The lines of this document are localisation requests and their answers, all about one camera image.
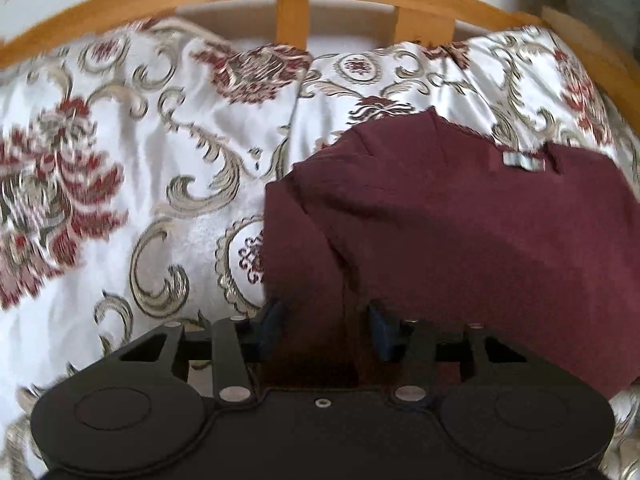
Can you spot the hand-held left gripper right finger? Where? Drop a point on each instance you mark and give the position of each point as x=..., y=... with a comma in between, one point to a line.
x=382, y=331

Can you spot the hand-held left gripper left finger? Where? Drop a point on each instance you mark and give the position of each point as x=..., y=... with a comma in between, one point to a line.
x=272, y=321

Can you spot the maroon long-sleeve sweater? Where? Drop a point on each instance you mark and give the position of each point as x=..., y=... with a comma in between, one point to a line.
x=450, y=235

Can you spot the floral satin bedspread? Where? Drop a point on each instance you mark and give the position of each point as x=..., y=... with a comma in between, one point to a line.
x=125, y=160

